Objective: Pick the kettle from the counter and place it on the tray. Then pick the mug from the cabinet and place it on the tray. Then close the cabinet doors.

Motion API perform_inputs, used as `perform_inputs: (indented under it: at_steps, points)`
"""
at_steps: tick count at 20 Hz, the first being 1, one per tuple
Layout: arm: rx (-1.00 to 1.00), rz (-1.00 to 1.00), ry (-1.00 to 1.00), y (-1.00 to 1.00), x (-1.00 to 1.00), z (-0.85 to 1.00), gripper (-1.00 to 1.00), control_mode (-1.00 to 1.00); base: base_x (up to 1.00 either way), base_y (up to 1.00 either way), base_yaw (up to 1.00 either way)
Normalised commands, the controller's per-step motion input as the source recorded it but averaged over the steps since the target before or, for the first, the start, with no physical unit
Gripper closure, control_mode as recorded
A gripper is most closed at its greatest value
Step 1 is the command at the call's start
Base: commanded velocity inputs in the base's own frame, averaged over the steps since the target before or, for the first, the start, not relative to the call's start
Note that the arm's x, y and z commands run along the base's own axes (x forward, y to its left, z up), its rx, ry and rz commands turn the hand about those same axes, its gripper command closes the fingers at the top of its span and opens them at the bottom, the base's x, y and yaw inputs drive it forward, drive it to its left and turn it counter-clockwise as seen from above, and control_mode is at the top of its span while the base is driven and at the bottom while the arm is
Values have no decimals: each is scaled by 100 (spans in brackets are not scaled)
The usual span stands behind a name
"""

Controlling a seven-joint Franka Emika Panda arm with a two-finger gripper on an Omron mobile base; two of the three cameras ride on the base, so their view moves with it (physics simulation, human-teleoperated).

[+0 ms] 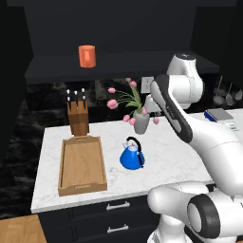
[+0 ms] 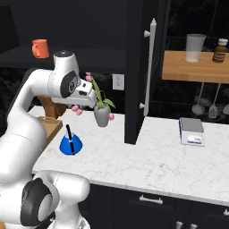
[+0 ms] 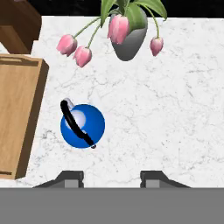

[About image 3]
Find grey vase with pink tulips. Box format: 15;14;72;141
56;0;168;68

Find blue kettle with black handle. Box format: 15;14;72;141
59;98;106;150

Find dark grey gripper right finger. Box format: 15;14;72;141
139;171;192;189

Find brown wooden block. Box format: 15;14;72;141
0;0;43;55

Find wooden tray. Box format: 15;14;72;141
0;53;50;180

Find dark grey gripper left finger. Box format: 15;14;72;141
32;171;85;189

